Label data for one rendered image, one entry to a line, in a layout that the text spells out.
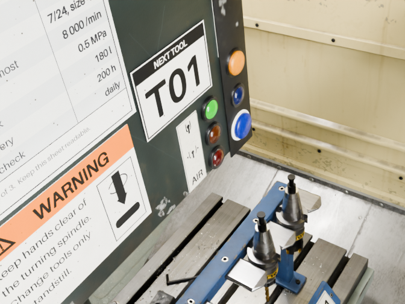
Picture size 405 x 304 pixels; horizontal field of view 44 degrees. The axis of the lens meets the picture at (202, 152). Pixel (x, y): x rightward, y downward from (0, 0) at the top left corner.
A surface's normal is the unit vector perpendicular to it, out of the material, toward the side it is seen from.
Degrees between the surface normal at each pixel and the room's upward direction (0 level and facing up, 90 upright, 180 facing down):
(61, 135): 90
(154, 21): 90
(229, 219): 0
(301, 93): 90
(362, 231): 24
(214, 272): 0
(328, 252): 0
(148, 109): 90
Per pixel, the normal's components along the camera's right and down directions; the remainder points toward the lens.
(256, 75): -0.59, 0.58
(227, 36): 0.80, 0.30
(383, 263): -0.35, -0.46
